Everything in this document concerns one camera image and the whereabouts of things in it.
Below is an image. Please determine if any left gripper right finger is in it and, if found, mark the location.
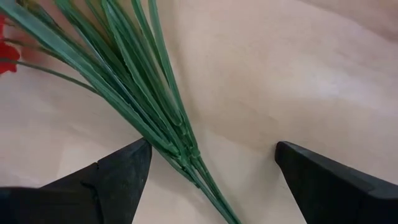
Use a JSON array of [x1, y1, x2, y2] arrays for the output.
[[275, 141, 398, 224]]

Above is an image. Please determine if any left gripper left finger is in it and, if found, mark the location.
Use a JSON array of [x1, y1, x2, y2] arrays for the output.
[[0, 138, 153, 224]]

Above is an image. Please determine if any red artificial flower bunch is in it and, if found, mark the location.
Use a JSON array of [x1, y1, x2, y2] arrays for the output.
[[0, 0, 243, 224]]

